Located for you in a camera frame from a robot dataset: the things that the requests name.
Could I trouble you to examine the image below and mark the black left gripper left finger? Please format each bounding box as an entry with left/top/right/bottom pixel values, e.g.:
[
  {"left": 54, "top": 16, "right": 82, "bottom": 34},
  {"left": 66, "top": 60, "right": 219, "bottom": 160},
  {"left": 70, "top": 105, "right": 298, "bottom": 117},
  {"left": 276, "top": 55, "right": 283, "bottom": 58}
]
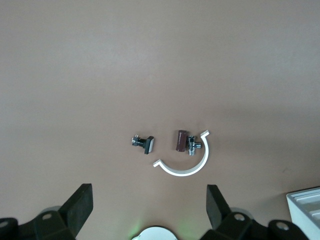
[{"left": 59, "top": 183, "right": 94, "bottom": 238}]

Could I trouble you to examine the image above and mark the brown block with metal fitting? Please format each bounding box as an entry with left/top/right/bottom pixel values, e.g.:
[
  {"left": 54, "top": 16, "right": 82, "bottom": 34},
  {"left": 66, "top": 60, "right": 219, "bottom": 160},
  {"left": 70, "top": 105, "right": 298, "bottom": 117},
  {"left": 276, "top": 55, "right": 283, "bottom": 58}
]
[{"left": 174, "top": 129, "right": 203, "bottom": 157}]

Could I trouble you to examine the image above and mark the white drawer cabinet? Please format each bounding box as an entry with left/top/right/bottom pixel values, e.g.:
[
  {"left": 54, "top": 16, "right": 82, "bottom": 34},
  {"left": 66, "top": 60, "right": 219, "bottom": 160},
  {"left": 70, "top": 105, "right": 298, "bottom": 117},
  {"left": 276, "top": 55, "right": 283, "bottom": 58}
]
[{"left": 285, "top": 186, "right": 320, "bottom": 240}]

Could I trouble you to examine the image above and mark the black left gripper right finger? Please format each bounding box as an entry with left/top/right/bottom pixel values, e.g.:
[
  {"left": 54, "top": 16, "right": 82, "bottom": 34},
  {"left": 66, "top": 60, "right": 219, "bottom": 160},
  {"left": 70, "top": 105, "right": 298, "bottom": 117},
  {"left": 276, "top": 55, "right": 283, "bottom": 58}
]
[{"left": 206, "top": 184, "right": 233, "bottom": 230}]

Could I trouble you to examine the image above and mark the white curved plastic clamp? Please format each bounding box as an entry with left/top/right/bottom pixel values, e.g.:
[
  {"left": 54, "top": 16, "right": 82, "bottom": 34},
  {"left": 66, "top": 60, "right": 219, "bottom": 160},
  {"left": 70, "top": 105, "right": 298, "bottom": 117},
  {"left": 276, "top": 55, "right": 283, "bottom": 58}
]
[{"left": 152, "top": 129, "right": 211, "bottom": 177}]

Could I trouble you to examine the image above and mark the small black white-capped button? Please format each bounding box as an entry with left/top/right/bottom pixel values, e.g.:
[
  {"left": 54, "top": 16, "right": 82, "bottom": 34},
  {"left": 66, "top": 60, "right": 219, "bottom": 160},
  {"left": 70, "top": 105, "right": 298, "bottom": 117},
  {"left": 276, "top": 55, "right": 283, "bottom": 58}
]
[{"left": 130, "top": 134, "right": 156, "bottom": 155}]

